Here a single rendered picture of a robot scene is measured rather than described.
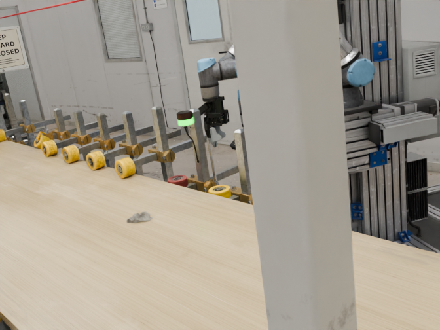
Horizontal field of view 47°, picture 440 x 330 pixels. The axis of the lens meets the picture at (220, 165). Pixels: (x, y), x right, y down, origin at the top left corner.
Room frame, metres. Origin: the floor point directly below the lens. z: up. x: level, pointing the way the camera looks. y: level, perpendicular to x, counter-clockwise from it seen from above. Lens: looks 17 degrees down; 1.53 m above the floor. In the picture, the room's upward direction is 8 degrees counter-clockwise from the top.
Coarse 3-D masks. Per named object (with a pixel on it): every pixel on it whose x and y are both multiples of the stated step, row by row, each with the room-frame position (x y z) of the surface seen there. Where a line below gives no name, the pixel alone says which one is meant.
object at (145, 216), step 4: (144, 212) 1.58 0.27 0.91; (132, 216) 1.57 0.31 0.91; (136, 216) 1.56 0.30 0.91; (140, 216) 1.56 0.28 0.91; (144, 216) 1.55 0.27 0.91; (148, 216) 1.55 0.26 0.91; (128, 220) 1.54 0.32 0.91; (132, 220) 1.55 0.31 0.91; (136, 220) 1.54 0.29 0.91; (140, 220) 1.54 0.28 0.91; (144, 220) 1.54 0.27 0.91; (148, 220) 1.54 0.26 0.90
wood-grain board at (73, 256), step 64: (0, 192) 2.09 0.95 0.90; (64, 192) 1.96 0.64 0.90; (128, 192) 1.85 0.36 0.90; (192, 192) 1.75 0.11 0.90; (0, 256) 1.42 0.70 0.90; (64, 256) 1.36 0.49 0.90; (128, 256) 1.30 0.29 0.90; (192, 256) 1.24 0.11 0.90; (256, 256) 1.19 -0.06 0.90; (384, 256) 1.10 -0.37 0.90; (64, 320) 1.02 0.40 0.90; (128, 320) 0.98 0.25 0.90; (192, 320) 0.95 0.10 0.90; (256, 320) 0.91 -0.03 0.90; (384, 320) 0.85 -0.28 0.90
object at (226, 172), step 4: (236, 164) 2.14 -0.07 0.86; (228, 168) 2.10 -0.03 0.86; (232, 168) 2.10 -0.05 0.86; (236, 168) 2.12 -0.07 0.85; (216, 172) 2.07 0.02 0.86; (220, 172) 2.06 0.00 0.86; (224, 172) 2.07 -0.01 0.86; (228, 172) 2.08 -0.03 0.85; (232, 172) 2.10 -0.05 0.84; (236, 172) 2.11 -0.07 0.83; (212, 176) 2.03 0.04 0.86; (220, 176) 2.05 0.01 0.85; (224, 176) 2.07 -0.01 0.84; (228, 176) 2.08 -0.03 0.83; (188, 184) 1.97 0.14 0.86; (192, 184) 1.96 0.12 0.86; (192, 188) 1.95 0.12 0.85
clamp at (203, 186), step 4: (196, 176) 2.02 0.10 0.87; (188, 180) 2.00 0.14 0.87; (192, 180) 1.98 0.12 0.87; (196, 180) 1.97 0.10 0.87; (208, 180) 1.95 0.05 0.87; (212, 180) 1.96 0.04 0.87; (196, 184) 1.96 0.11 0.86; (200, 184) 1.94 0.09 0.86; (204, 184) 1.93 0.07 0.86; (208, 184) 1.92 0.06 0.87; (212, 184) 1.93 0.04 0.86; (196, 188) 1.96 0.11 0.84; (200, 188) 1.94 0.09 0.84; (204, 188) 1.92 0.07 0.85; (208, 188) 1.91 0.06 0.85; (208, 192) 1.92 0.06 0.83
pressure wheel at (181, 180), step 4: (176, 176) 1.95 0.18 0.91; (180, 176) 1.95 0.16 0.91; (184, 176) 1.93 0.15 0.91; (168, 180) 1.91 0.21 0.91; (172, 180) 1.91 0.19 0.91; (176, 180) 1.90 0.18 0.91; (180, 180) 1.89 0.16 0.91; (184, 180) 1.90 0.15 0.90; (176, 184) 1.89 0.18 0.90; (180, 184) 1.89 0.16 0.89; (184, 184) 1.90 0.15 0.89
